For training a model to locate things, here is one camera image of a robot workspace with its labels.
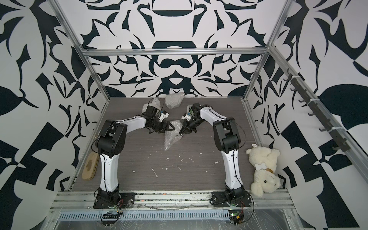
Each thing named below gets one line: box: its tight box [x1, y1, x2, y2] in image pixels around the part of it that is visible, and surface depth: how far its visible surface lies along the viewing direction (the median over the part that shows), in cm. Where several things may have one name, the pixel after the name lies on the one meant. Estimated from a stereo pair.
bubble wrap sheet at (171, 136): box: [164, 119, 184, 152], surface depth 93 cm
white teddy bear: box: [245, 146, 281, 197], surface depth 79 cm
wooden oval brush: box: [81, 151, 101, 181], surface depth 85 cm
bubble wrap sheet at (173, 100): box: [164, 92, 186, 109], surface depth 112 cm
